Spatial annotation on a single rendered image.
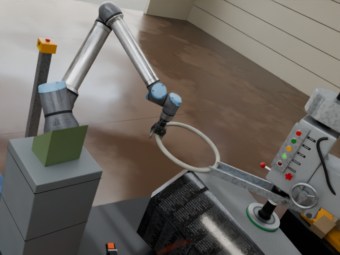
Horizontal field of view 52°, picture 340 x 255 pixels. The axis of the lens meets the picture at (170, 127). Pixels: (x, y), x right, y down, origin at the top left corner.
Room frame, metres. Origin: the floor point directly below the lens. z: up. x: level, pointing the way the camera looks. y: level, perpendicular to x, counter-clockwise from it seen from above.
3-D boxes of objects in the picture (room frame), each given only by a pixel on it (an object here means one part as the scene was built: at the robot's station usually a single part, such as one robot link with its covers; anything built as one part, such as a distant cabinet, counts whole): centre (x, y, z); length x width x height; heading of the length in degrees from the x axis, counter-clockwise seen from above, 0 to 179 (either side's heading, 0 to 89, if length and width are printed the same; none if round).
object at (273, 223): (1.78, -0.75, 0.86); 0.21 x 0.21 x 0.01
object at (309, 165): (1.75, -0.82, 1.33); 0.36 x 0.22 x 0.45; 64
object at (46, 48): (2.56, 1.15, 0.54); 0.20 x 0.20 x 1.09; 45
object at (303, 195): (1.62, -0.80, 1.21); 0.15 x 0.10 x 0.15; 64
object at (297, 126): (1.71, -0.64, 1.38); 0.08 x 0.03 x 0.28; 64
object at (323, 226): (2.00, -1.23, 0.81); 0.20 x 0.10 x 0.05; 143
